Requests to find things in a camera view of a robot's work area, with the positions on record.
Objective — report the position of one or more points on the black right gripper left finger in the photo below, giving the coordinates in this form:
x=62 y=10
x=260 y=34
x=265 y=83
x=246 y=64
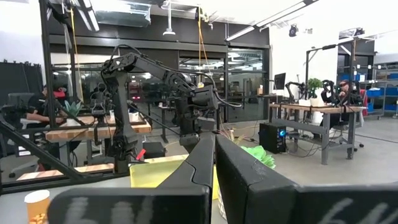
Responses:
x=186 y=199

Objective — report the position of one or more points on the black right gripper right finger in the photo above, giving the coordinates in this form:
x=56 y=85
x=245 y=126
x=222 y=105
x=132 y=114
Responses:
x=264 y=199

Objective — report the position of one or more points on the orange pill bottle white cap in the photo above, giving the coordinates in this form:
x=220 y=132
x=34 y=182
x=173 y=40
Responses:
x=37 y=205

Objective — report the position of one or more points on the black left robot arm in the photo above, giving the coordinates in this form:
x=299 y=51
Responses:
x=124 y=124

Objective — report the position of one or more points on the black background robot arm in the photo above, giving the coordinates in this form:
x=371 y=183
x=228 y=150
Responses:
x=329 y=90
x=99 y=102
x=292 y=88

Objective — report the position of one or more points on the yellow translucent plastic bin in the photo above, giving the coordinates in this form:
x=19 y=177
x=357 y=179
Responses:
x=141 y=174

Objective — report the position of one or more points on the triangle-patterned grey plant pot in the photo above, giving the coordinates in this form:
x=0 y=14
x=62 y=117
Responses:
x=221 y=202

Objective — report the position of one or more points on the green artificial plant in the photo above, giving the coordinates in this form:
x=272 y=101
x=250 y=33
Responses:
x=261 y=155

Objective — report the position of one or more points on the black computer tower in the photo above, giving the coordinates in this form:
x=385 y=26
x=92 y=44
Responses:
x=272 y=137

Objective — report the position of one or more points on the red plastic clip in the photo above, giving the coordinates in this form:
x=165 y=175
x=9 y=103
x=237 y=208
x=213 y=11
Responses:
x=140 y=154

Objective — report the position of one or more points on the white pendant lamp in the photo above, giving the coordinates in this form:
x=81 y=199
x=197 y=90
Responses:
x=169 y=31

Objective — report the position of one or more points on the black computer monitor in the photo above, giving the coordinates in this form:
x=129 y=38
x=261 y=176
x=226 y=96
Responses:
x=280 y=81

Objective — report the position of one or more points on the wooden top work table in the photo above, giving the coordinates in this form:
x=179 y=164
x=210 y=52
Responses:
x=77 y=133
x=326 y=109

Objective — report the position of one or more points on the green plant in white pot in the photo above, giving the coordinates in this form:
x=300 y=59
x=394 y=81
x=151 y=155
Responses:
x=314 y=84

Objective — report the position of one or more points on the black ceiling spotlight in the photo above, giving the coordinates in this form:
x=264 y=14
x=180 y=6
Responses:
x=293 y=30

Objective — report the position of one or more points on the wooden base board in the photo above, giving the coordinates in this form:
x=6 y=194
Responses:
x=62 y=171

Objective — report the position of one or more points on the green succulent in white pot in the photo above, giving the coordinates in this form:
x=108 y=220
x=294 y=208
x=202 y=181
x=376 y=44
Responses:
x=73 y=109

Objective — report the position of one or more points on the person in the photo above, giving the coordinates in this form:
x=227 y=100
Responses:
x=35 y=107
x=344 y=88

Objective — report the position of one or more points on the shelf with blue bins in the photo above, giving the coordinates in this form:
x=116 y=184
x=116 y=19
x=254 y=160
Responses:
x=382 y=91

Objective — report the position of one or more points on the black room divider panel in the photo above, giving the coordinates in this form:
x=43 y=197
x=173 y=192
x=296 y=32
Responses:
x=18 y=81

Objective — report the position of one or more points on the black background workstation frame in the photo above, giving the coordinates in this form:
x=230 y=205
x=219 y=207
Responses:
x=307 y=71

